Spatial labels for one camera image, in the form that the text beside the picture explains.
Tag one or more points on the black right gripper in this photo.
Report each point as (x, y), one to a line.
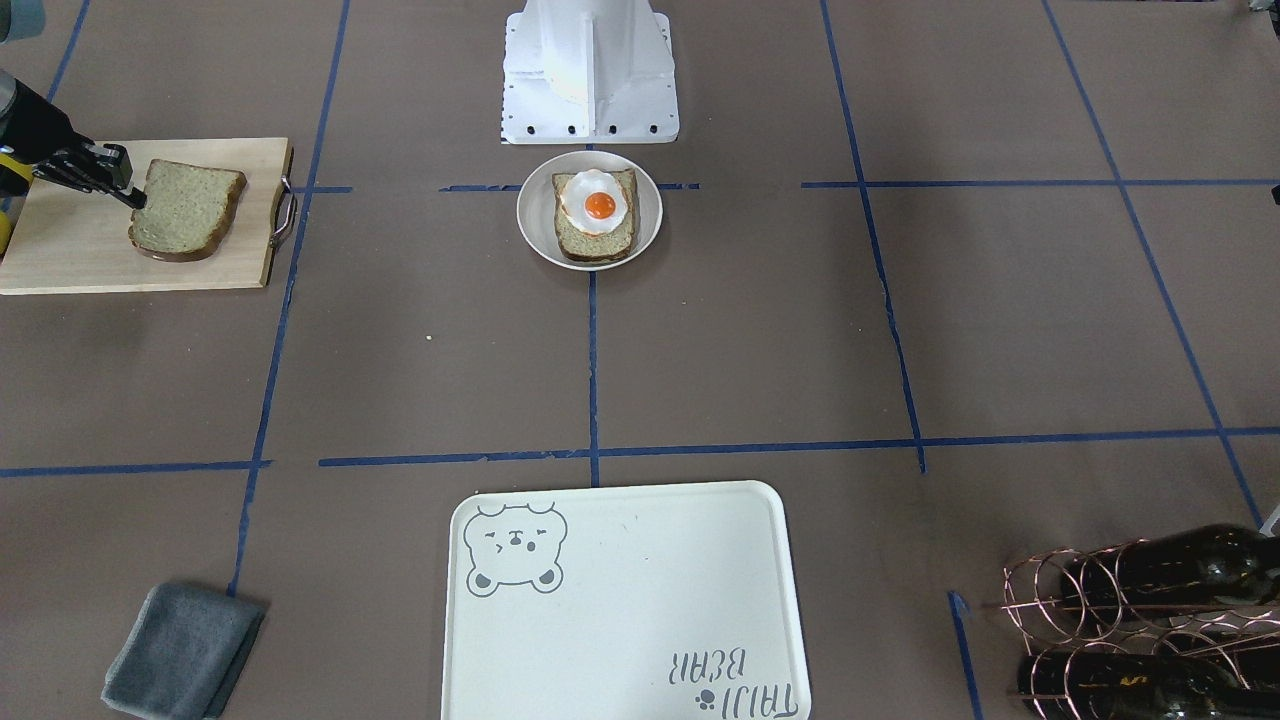
(37, 127)

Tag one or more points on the bread slice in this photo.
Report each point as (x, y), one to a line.
(605, 247)
(188, 211)

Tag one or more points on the cream bear tray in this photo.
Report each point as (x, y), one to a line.
(668, 601)

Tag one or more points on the wooden cutting board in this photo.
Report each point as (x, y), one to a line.
(64, 241)

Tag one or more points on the white round plate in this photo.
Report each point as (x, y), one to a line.
(535, 217)

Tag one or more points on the grey folded cloth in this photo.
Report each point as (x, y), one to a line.
(185, 654)

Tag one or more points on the dark wine bottle lower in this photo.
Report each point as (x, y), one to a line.
(1099, 685)

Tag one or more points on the dark wine bottle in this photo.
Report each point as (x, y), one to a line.
(1217, 565)
(1099, 685)

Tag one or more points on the dark wine bottle upper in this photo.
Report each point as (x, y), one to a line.
(1217, 565)

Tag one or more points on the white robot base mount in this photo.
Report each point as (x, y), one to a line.
(588, 72)

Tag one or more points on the copper wire bottle rack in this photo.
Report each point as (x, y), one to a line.
(1243, 640)

